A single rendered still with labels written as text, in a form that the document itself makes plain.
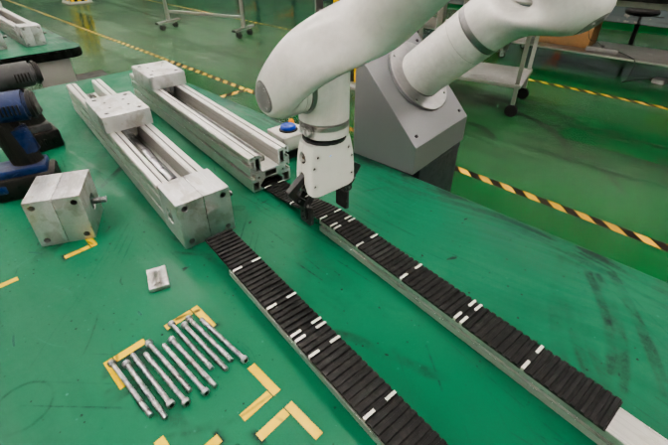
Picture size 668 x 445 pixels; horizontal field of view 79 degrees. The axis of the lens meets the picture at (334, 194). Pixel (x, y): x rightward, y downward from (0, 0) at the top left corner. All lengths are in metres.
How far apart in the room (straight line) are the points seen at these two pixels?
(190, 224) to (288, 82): 0.34
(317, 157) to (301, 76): 0.18
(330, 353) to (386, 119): 0.58
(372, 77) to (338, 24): 0.44
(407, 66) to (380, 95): 0.11
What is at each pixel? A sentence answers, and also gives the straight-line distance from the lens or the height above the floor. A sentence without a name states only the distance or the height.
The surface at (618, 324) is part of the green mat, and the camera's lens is 0.75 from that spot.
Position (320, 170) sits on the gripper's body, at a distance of 0.68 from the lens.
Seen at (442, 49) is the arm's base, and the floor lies 1.05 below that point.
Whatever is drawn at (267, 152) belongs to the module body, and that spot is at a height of 0.84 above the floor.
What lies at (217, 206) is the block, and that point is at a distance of 0.77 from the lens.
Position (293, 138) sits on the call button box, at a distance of 1.02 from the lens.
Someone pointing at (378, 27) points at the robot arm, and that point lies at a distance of 0.51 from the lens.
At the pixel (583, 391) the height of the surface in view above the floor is 0.81.
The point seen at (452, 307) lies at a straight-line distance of 0.62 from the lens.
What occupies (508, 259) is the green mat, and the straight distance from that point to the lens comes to 0.78.
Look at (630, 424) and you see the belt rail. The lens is 0.60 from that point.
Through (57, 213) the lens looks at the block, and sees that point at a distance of 0.87.
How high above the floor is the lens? 1.26
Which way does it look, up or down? 33 degrees down
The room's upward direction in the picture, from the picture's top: straight up
